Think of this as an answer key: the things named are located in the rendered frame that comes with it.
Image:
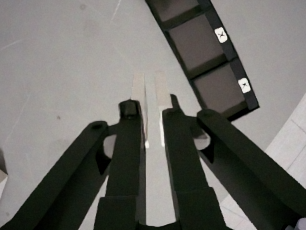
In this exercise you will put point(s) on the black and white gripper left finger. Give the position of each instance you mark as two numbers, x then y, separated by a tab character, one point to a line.
64	196

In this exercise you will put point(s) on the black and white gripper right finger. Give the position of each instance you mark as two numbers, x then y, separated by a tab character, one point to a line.
266	193

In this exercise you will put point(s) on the black rack of three bins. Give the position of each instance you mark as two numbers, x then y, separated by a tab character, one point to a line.
199	53

